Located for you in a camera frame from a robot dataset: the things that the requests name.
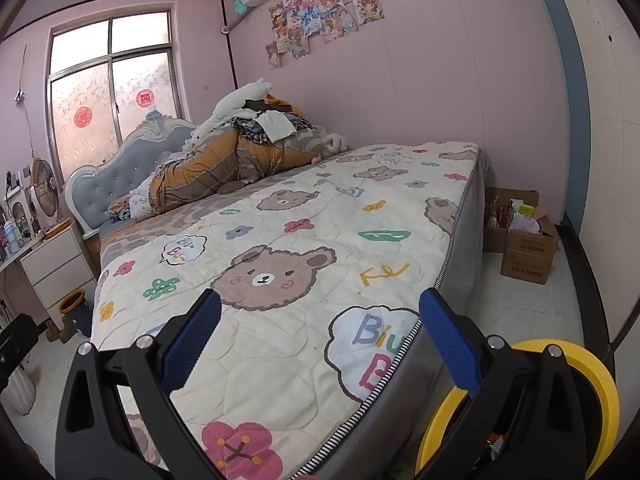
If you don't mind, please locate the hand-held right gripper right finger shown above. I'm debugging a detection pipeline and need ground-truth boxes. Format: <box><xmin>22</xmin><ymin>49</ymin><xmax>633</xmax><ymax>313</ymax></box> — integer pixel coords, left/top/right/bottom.
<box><xmin>419</xmin><ymin>287</ymin><xmax>587</xmax><ymax>480</ymax></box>

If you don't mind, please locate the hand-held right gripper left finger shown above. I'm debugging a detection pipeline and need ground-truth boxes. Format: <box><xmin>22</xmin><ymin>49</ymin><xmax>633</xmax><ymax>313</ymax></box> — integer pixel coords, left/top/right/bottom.
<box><xmin>54</xmin><ymin>287</ymin><xmax>223</xmax><ymax>480</ymax></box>

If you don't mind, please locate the yellow rimmed trash bin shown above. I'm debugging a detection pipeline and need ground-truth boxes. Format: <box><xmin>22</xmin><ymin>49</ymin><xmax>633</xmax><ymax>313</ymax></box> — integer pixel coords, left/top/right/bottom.
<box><xmin>415</xmin><ymin>338</ymin><xmax>621</xmax><ymax>480</ymax></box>

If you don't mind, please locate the white ribbed stool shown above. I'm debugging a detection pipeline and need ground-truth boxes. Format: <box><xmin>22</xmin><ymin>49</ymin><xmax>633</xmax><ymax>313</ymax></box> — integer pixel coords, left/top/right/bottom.
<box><xmin>0</xmin><ymin>357</ymin><xmax>40</xmax><ymax>417</ymax></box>

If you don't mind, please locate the grey mattress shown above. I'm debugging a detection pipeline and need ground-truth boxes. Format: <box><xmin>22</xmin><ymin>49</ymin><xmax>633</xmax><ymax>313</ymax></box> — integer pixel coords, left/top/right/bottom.
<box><xmin>295</xmin><ymin>147</ymin><xmax>493</xmax><ymax>480</ymax></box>

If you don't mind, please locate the white dressing desk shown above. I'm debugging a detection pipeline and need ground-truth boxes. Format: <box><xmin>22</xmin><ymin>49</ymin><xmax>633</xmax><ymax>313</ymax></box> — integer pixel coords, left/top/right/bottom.
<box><xmin>0</xmin><ymin>240</ymin><xmax>56</xmax><ymax>331</ymax></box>

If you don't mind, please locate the small dark blue bin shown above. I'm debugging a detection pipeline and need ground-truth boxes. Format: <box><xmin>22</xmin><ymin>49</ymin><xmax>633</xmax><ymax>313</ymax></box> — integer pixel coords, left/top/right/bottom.
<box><xmin>58</xmin><ymin>291</ymin><xmax>98</xmax><ymax>338</ymax></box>

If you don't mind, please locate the white nightstand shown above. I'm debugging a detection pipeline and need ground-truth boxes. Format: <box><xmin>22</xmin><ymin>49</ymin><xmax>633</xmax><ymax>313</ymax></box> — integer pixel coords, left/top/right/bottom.
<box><xmin>17</xmin><ymin>222</ymin><xmax>98</xmax><ymax>331</ymax></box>

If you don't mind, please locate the printed cardboard box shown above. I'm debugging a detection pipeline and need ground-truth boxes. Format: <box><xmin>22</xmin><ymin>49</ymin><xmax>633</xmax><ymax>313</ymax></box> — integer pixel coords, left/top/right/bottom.
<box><xmin>500</xmin><ymin>215</ymin><xmax>560</xmax><ymax>286</ymax></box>

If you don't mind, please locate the floral white cloth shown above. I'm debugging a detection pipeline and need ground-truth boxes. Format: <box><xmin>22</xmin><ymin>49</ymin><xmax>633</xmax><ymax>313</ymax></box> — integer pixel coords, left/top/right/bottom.
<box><xmin>107</xmin><ymin>187</ymin><xmax>156</xmax><ymax>221</ymax></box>

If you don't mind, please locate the plain cardboard box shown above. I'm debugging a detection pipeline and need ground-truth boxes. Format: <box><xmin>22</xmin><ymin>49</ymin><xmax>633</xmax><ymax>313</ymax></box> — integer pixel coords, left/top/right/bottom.
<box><xmin>484</xmin><ymin>187</ymin><xmax>540</xmax><ymax>253</ymax></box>

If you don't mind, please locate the standing fan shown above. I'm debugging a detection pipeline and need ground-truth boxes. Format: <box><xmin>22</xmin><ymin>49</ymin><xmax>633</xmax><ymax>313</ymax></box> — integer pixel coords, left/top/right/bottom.
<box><xmin>27</xmin><ymin>157</ymin><xmax>57</xmax><ymax>221</ymax></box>

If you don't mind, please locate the bear printed blanket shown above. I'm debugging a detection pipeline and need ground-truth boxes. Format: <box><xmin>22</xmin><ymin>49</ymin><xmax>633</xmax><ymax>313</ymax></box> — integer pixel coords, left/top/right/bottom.
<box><xmin>92</xmin><ymin>142</ymin><xmax>481</xmax><ymax>480</ymax></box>

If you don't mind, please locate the brown orange folded quilt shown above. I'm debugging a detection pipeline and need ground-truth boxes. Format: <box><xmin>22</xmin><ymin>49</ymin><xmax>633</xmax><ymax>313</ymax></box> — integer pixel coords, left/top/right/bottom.
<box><xmin>147</xmin><ymin>127</ymin><xmax>326</xmax><ymax>211</ymax></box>

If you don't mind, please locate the grey tufted bed headboard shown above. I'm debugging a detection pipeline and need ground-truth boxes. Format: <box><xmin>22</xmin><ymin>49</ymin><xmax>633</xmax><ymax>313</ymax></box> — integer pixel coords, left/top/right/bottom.
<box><xmin>64</xmin><ymin>110</ymin><xmax>198</xmax><ymax>241</ymax></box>

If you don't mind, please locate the pile of clothes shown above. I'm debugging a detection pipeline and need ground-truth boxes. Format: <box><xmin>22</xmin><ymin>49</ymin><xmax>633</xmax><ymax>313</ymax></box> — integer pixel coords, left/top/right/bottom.
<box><xmin>232</xmin><ymin>92</ymin><xmax>313</xmax><ymax>143</ymax></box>

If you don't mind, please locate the pink plush toy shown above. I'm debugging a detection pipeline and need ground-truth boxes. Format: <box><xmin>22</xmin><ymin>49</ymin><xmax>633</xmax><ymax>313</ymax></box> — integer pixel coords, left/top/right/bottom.
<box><xmin>312</xmin><ymin>132</ymin><xmax>348</xmax><ymax>161</ymax></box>

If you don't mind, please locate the white plush toy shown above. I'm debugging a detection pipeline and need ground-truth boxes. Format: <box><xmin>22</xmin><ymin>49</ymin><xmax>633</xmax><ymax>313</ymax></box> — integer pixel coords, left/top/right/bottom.
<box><xmin>190</xmin><ymin>77</ymin><xmax>273</xmax><ymax>146</ymax></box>

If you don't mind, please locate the frosted glass window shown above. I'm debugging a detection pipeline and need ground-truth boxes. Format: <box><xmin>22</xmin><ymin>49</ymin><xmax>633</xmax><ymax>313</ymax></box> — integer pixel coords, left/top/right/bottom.
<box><xmin>47</xmin><ymin>10</ymin><xmax>188</xmax><ymax>181</ymax></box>

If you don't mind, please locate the cluster of wall posters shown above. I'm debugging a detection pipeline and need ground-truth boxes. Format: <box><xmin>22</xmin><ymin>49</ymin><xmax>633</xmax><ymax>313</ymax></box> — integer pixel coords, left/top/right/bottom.
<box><xmin>265</xmin><ymin>0</ymin><xmax>386</xmax><ymax>68</ymax></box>

